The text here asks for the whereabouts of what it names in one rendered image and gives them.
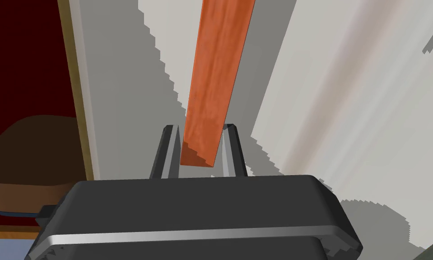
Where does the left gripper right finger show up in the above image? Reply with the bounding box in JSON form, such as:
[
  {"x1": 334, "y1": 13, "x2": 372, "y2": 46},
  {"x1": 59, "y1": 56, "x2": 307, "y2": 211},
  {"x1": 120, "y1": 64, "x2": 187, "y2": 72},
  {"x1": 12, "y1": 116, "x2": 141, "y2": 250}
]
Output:
[{"x1": 221, "y1": 123, "x2": 248, "y2": 177}]

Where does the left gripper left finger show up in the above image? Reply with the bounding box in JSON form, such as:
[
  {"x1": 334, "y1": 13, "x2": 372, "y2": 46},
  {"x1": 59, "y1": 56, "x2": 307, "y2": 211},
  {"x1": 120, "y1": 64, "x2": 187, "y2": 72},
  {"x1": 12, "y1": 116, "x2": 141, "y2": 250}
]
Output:
[{"x1": 149, "y1": 124, "x2": 181, "y2": 180}]

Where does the orange wooden bar handle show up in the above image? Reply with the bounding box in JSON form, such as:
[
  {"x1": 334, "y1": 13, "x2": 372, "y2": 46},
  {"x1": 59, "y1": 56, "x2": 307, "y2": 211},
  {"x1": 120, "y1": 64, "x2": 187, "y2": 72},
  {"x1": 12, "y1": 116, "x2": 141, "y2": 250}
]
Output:
[{"x1": 180, "y1": 0, "x2": 256, "y2": 168}]

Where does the brown rounded object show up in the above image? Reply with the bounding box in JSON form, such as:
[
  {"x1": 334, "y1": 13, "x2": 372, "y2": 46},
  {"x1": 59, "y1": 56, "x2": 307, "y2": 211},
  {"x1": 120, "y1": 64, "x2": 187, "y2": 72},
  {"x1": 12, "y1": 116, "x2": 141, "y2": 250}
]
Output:
[{"x1": 0, "y1": 115, "x2": 88, "y2": 218}]

